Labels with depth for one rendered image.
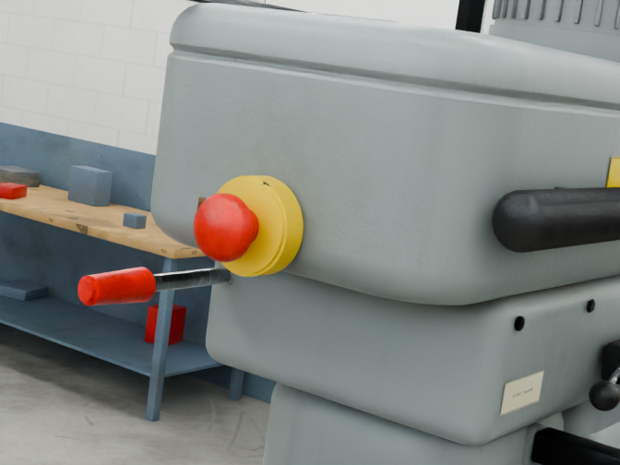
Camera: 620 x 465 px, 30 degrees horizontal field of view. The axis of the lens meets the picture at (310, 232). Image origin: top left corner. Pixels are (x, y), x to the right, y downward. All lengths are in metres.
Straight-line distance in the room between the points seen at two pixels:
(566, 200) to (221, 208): 0.20
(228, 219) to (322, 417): 0.24
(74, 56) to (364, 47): 6.65
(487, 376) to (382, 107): 0.19
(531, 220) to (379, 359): 0.18
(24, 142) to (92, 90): 0.67
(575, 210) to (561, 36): 0.35
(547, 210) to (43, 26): 6.94
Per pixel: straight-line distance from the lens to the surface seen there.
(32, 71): 7.56
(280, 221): 0.67
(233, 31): 0.72
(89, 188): 6.69
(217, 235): 0.66
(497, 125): 0.66
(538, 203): 0.64
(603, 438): 0.98
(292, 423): 0.87
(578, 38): 1.01
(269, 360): 0.83
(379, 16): 5.91
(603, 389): 0.85
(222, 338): 0.85
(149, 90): 6.83
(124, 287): 0.75
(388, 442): 0.83
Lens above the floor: 1.86
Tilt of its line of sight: 8 degrees down
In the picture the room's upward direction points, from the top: 8 degrees clockwise
